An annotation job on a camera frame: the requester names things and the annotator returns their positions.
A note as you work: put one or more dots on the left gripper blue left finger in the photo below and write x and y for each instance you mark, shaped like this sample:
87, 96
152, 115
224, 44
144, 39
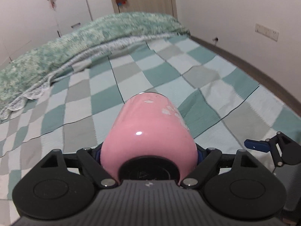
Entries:
96, 154

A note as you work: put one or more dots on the green floral quilt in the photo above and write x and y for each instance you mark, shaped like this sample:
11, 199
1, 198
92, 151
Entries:
30, 75

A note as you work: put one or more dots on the wall power socket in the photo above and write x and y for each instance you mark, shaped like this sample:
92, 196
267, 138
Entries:
267, 32

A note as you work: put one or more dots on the pink tumbler cup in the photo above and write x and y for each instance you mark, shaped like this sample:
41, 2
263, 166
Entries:
149, 140

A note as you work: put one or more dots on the green checkered bed sheet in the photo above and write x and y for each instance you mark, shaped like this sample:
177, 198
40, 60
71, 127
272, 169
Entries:
222, 106

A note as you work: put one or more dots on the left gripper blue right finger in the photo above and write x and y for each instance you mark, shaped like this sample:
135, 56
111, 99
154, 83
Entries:
202, 153

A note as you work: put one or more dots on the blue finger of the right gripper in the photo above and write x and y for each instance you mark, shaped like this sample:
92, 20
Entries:
260, 146

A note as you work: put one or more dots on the white wardrobe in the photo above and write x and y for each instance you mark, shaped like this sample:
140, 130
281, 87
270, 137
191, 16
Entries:
27, 24

